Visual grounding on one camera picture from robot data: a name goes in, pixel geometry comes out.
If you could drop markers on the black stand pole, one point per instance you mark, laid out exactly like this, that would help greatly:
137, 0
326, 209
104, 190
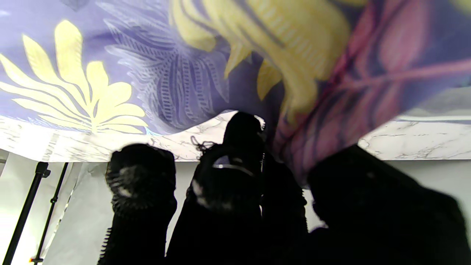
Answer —
49, 217

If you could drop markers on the black tripod stand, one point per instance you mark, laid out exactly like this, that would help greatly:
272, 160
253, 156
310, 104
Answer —
27, 209

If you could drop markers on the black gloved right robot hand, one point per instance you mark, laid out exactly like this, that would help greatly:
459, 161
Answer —
239, 206

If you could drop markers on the blue floral pillowcase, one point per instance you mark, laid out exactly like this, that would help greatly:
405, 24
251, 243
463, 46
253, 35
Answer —
257, 62

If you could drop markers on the white backdrop cloth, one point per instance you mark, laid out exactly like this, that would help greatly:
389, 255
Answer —
84, 209

